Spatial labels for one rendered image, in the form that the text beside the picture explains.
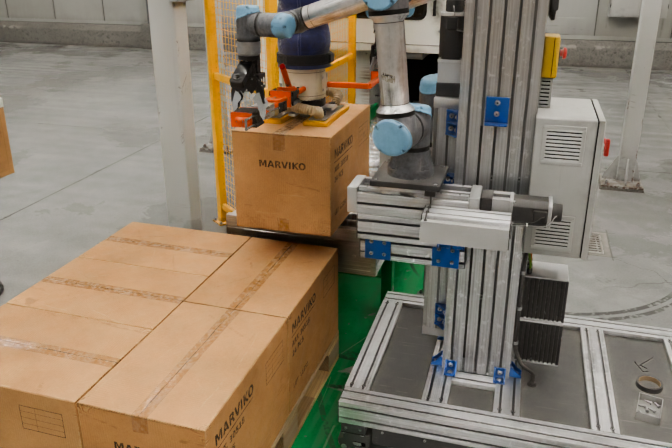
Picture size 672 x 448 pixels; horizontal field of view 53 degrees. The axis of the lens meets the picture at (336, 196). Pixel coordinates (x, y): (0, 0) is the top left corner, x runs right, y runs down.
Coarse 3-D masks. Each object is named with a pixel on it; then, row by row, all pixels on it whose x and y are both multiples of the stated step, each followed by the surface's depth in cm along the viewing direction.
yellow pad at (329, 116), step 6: (330, 102) 281; (336, 108) 281; (342, 108) 283; (348, 108) 289; (324, 114) 268; (330, 114) 271; (336, 114) 273; (342, 114) 281; (306, 120) 263; (312, 120) 263; (318, 120) 263; (324, 120) 262; (330, 120) 264; (318, 126) 261; (324, 126) 260
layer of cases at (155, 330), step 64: (128, 256) 273; (192, 256) 273; (256, 256) 273; (320, 256) 273; (0, 320) 226; (64, 320) 226; (128, 320) 226; (192, 320) 226; (256, 320) 226; (320, 320) 267; (0, 384) 193; (64, 384) 193; (128, 384) 193; (192, 384) 193; (256, 384) 206
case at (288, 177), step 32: (256, 128) 259; (288, 128) 258; (320, 128) 258; (352, 128) 274; (256, 160) 257; (288, 160) 253; (320, 160) 250; (352, 160) 279; (256, 192) 262; (288, 192) 258; (320, 192) 254; (256, 224) 267; (288, 224) 263; (320, 224) 258
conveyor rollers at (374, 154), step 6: (372, 120) 495; (372, 126) 478; (372, 132) 461; (372, 144) 435; (372, 150) 418; (378, 150) 417; (372, 156) 408; (378, 156) 408; (372, 162) 393; (378, 162) 399; (372, 168) 383; (378, 168) 382; (372, 174) 374; (348, 216) 316; (354, 216) 315; (342, 222) 308; (348, 222) 308; (354, 222) 307
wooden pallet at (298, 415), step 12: (336, 336) 292; (336, 348) 295; (324, 360) 285; (336, 360) 297; (324, 372) 286; (312, 384) 278; (300, 396) 251; (312, 396) 271; (300, 408) 264; (288, 420) 240; (300, 420) 257; (288, 432) 241; (276, 444) 238; (288, 444) 243
